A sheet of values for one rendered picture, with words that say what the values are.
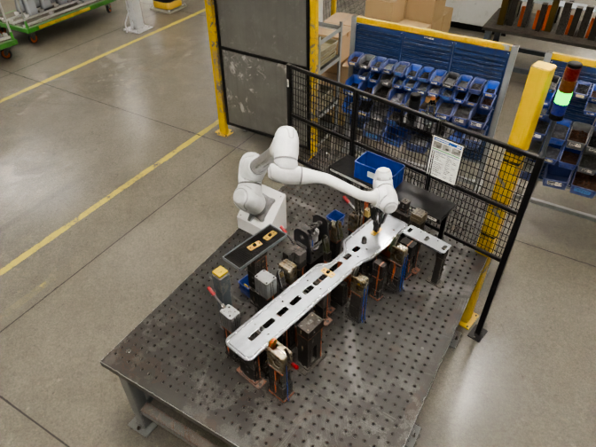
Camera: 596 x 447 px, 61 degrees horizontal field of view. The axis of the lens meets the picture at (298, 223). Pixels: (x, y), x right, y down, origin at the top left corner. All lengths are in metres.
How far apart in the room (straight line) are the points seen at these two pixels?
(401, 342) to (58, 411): 2.25
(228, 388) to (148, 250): 2.14
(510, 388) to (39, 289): 3.65
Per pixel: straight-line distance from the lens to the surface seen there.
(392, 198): 2.74
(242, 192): 3.26
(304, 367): 2.83
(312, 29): 4.87
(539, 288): 4.57
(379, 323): 3.05
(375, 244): 3.07
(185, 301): 3.20
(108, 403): 3.76
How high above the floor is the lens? 3.06
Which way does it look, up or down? 40 degrees down
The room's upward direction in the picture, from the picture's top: straight up
